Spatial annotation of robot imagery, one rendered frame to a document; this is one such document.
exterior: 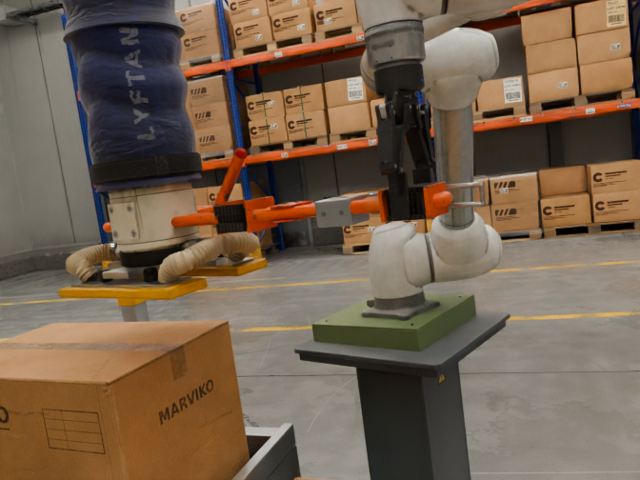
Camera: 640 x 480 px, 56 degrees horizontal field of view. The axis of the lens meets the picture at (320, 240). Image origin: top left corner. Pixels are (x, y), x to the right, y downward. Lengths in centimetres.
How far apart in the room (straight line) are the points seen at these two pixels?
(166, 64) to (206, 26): 813
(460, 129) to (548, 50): 673
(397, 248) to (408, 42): 94
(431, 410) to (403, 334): 27
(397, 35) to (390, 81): 7
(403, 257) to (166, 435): 85
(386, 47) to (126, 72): 53
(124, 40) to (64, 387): 67
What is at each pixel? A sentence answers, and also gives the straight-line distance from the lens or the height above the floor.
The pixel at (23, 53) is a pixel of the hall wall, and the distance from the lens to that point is 1325.
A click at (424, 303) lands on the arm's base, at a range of 185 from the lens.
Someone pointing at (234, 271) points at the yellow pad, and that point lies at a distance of 125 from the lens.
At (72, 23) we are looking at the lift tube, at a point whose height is 162.
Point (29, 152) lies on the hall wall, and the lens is 1318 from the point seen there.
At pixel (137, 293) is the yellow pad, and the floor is 110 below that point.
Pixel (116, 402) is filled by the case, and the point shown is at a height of 91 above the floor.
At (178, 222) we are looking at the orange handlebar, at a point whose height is 121.
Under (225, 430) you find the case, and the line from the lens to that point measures 149.
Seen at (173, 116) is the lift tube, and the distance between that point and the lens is 125.
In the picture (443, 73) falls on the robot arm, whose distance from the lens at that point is 148.
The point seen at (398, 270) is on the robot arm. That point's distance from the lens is 178.
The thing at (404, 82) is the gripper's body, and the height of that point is 139.
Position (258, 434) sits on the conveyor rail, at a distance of 171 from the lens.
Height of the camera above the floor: 128
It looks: 7 degrees down
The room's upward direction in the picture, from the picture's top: 8 degrees counter-clockwise
